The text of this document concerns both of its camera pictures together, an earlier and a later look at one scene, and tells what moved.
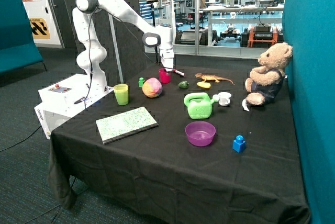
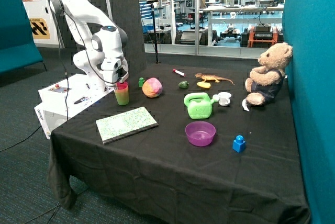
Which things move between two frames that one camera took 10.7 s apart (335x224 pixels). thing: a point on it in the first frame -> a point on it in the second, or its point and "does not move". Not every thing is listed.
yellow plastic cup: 122,89 does not move
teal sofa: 18,48 does not move
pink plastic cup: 164,76 -> 122,86
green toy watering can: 199,104 does not move
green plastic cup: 121,92 does not move
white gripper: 167,56 -> 119,66
